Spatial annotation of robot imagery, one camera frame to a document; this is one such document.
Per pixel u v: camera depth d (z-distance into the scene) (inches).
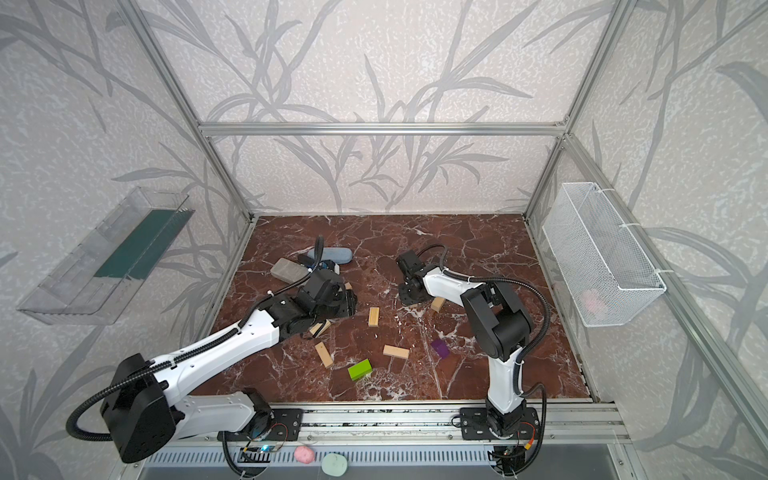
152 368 16.5
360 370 32.1
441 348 33.5
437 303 36.7
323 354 33.3
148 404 15.1
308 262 40.1
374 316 36.0
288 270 39.2
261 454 28.4
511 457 29.1
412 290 28.5
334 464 26.2
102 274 25.3
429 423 29.7
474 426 28.8
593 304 28.5
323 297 24.4
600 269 24.9
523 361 21.1
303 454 26.8
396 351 33.8
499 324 19.8
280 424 28.8
